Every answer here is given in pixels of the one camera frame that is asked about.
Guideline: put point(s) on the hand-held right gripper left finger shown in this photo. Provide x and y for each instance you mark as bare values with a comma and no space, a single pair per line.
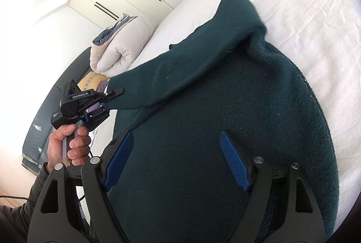
120,159

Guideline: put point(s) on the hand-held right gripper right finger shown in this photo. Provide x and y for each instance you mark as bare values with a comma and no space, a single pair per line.
233,159

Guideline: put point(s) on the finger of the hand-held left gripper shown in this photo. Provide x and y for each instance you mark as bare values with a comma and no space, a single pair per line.
101,115
114,91

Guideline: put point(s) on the dark green sweater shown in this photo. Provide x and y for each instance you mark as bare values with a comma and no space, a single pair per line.
197,96

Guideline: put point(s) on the person's left forearm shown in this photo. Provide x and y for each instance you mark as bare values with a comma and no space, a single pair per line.
26,203

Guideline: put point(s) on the person's left hand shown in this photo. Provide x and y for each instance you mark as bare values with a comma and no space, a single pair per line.
76,148

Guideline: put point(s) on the lilac cloth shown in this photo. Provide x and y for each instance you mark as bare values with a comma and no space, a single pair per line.
102,88

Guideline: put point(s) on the grey padded headboard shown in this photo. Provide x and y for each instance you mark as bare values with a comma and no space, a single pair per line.
48,107

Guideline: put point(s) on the yellow patterned pillow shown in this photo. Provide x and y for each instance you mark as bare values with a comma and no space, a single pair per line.
90,80

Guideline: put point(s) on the folded beige duvet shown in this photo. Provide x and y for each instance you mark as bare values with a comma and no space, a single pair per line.
121,47

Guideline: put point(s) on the bed with white sheet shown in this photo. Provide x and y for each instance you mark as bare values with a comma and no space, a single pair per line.
310,20

